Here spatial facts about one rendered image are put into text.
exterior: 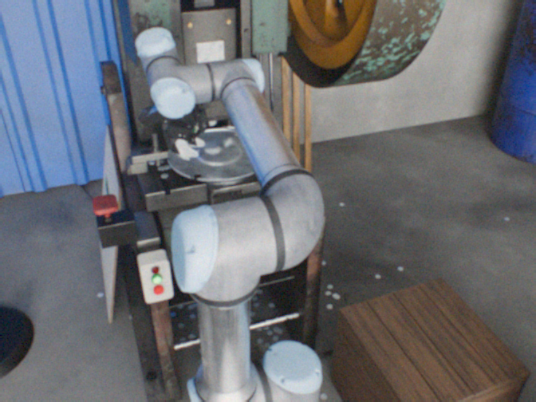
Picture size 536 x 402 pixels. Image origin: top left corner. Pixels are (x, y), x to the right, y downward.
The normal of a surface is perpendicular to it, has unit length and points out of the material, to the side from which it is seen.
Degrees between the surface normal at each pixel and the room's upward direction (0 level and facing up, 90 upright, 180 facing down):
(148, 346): 0
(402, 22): 110
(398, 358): 0
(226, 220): 17
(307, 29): 26
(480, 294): 0
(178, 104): 104
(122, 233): 90
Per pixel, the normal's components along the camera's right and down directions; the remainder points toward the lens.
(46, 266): 0.01, -0.83
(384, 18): 0.32, 0.75
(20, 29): 0.34, 0.54
